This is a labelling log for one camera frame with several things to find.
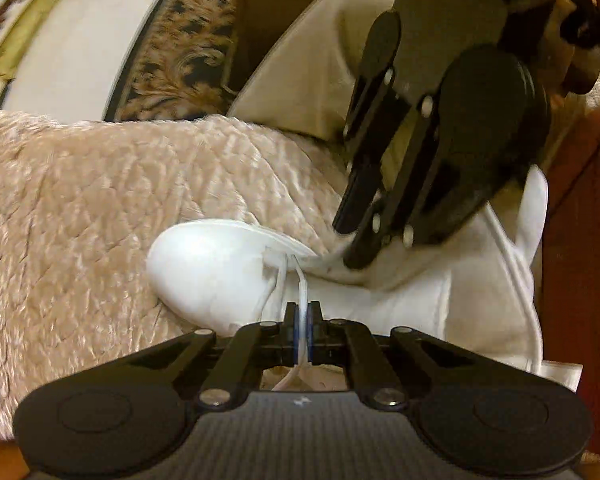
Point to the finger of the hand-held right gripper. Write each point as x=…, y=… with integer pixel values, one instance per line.
x=365, y=255
x=362, y=195

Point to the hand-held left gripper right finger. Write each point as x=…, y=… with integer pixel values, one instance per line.
x=316, y=335

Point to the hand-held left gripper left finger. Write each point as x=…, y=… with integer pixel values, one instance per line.
x=291, y=335

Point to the white high-top shoe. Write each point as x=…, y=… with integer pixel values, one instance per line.
x=205, y=260

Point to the person's right hand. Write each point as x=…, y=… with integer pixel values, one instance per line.
x=587, y=72

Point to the person's beige pants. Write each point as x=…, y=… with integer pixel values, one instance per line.
x=305, y=60

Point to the brown leather sofa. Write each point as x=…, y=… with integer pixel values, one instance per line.
x=590, y=260

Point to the black and gold patterned rug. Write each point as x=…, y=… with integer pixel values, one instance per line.
x=180, y=60

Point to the beige quilted sofa cover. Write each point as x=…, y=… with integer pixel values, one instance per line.
x=80, y=200

